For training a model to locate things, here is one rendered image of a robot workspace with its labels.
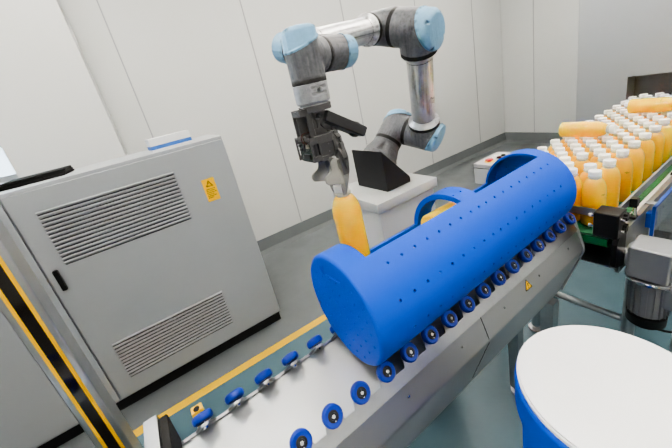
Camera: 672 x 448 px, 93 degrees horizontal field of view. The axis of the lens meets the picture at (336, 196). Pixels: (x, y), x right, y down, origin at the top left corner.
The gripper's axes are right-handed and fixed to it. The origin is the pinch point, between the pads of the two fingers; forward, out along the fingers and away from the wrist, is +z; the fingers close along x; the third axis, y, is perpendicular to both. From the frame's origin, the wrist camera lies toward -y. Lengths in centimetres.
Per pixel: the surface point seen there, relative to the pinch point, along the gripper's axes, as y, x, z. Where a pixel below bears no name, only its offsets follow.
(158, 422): 52, 3, 28
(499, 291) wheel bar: -35, 17, 43
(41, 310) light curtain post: 66, -24, 9
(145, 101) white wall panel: 14, -272, -42
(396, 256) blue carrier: -1.7, 14.2, 15.0
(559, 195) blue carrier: -65, 20, 23
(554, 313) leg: -73, 16, 77
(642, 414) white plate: -10, 54, 32
